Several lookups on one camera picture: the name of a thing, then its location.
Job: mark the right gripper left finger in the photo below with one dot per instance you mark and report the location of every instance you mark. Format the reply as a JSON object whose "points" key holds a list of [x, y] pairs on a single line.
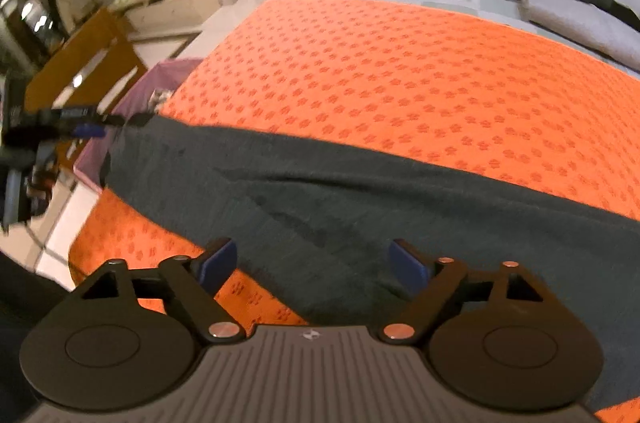
{"points": [[192, 285]]}

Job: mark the cream low cabinet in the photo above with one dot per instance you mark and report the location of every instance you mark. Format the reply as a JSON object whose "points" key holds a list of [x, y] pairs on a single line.
{"points": [[162, 16]]}

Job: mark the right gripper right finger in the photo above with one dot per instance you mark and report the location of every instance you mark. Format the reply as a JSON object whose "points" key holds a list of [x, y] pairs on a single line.
{"points": [[432, 284]]}

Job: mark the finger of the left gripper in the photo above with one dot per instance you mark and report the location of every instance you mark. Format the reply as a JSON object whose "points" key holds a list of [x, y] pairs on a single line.
{"points": [[85, 122]]}

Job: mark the orange floral table mat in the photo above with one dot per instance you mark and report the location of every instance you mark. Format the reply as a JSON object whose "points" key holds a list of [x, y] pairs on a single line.
{"points": [[433, 86]]}

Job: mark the wooden chair by basket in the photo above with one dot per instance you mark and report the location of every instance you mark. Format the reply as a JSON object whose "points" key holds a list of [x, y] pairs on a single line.
{"points": [[96, 66]]}

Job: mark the dark grey sweatpants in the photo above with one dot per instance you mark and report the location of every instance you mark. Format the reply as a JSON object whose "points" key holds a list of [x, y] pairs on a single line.
{"points": [[313, 221]]}

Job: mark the light grey folded garment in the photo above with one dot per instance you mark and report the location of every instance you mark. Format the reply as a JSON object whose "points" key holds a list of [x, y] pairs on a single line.
{"points": [[586, 25]]}

